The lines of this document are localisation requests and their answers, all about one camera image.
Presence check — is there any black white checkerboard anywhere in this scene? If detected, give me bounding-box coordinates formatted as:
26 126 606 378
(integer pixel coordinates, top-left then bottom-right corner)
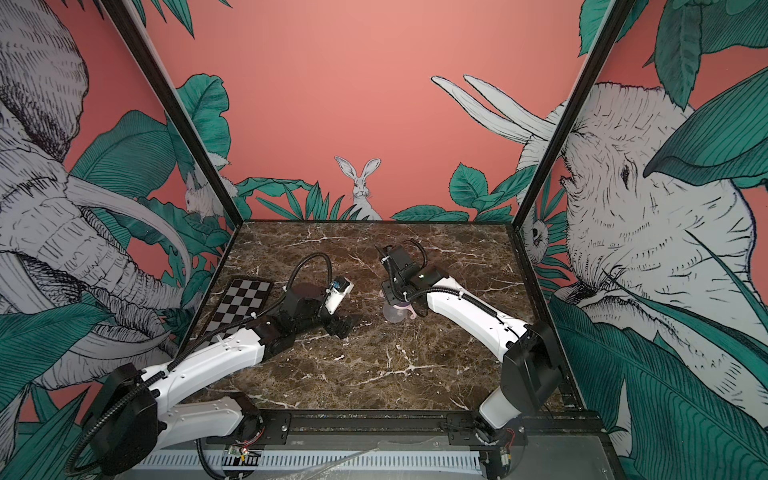
204 276 274 338

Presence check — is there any black enclosure frame post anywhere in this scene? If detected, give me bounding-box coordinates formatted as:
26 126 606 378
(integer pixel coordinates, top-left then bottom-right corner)
101 0 244 229
512 0 634 231

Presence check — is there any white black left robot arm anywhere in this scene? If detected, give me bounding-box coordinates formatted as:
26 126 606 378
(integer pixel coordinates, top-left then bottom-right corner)
64 277 353 477

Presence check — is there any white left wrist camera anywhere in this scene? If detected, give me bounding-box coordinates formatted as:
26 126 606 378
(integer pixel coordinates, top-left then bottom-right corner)
324 276 354 315

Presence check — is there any white ribbed cable duct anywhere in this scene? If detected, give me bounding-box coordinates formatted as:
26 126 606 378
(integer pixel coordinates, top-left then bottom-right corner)
137 449 484 475

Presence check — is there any black enclosure frame post right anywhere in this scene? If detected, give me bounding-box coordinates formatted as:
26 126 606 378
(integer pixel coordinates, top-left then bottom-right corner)
512 0 634 231

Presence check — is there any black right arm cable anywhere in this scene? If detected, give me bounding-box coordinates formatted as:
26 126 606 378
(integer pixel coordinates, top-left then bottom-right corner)
377 238 430 271

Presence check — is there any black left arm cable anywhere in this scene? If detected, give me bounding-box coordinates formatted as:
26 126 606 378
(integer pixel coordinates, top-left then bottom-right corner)
284 251 334 298

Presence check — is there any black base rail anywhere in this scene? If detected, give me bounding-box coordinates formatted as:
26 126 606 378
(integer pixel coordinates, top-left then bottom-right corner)
255 409 607 447

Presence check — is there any clear plastic baby bottle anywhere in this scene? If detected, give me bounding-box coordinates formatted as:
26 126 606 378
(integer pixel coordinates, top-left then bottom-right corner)
382 303 415 323

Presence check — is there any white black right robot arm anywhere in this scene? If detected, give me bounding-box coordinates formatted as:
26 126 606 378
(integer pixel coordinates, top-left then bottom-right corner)
382 267 565 431

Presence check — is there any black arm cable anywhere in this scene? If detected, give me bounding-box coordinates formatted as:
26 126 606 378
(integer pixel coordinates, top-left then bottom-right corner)
284 251 334 298
377 238 430 271

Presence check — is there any black enclosure frame post left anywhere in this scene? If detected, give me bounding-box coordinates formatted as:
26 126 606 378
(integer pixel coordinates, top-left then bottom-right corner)
101 0 244 229

